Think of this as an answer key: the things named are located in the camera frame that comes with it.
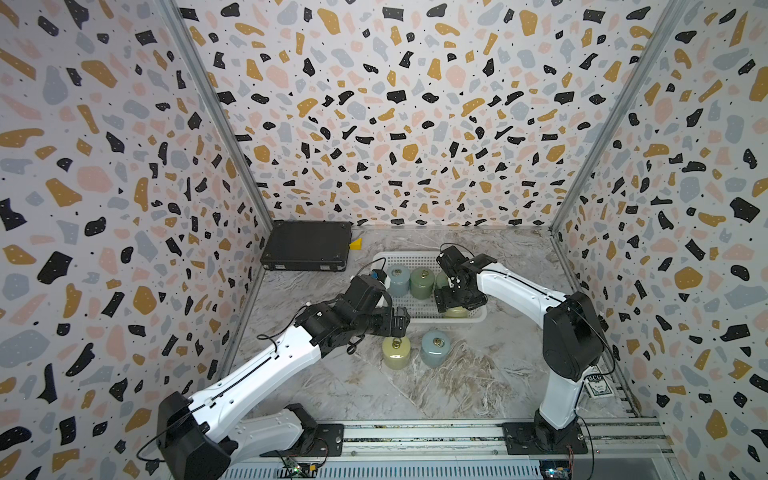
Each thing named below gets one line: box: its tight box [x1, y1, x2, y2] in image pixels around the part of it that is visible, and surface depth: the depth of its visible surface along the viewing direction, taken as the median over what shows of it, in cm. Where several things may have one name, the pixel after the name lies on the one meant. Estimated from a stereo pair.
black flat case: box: [260, 220, 353, 272], surface depth 116 cm
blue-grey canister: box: [420, 330, 451, 368], surface depth 83 cm
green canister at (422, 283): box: [410, 267, 435, 300], surface depth 98 cm
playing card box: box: [586, 375, 614, 398], surface depth 83 cm
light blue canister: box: [387, 264, 411, 297], surface depth 99 cm
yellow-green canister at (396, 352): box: [382, 336, 411, 370], surface depth 83 cm
